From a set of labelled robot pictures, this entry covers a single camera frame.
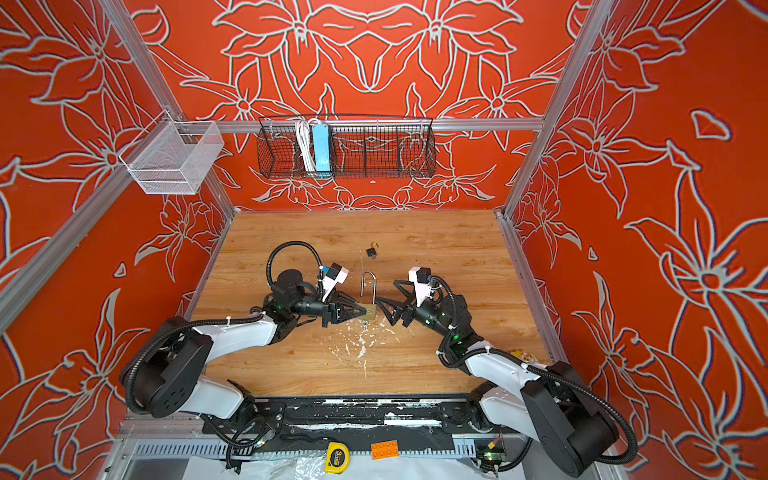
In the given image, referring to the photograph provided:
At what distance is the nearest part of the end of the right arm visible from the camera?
62cm

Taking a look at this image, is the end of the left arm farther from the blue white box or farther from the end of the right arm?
the blue white box

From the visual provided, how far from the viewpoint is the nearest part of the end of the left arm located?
66cm
